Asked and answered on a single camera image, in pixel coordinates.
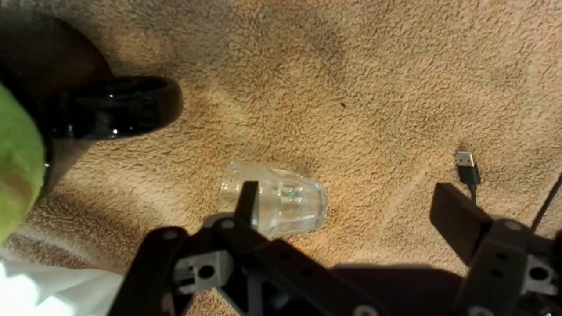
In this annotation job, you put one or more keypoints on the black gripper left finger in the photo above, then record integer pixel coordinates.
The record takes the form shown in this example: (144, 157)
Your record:
(234, 274)

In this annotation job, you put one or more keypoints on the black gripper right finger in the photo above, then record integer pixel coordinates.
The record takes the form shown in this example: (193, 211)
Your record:
(502, 269)

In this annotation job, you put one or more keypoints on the clear plastic cup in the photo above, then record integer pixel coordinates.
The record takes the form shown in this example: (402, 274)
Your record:
(286, 195)

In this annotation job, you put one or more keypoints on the green tennis ball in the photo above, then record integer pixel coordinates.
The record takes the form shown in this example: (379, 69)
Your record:
(18, 164)

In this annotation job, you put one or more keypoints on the white shell shaped plate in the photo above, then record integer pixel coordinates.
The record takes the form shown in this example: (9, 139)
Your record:
(53, 292)

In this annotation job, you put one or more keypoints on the beige terry towel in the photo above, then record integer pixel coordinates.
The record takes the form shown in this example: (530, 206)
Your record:
(351, 88)

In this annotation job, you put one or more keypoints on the black ceramic mug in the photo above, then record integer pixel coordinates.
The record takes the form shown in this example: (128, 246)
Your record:
(53, 64)

